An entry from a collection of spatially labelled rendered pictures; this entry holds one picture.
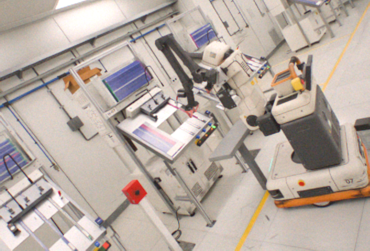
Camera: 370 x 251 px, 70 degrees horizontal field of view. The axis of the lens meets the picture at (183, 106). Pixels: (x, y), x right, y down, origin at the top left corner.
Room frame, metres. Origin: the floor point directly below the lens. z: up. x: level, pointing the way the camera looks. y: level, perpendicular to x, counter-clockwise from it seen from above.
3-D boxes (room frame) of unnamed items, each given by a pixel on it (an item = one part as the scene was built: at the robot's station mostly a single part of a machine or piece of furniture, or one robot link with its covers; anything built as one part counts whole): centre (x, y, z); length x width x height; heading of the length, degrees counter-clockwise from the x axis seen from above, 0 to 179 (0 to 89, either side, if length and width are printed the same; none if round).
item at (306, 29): (6.14, -3.36, 0.95); 1.36 x 0.82 x 1.90; 40
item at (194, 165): (2.95, 0.48, 0.31); 0.70 x 0.65 x 0.62; 130
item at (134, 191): (2.13, 0.74, 0.39); 0.24 x 0.24 x 0.78; 40
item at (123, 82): (2.89, 0.36, 1.52); 0.51 x 0.13 x 0.27; 130
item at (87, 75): (3.06, 0.63, 1.82); 0.68 x 0.30 x 0.20; 130
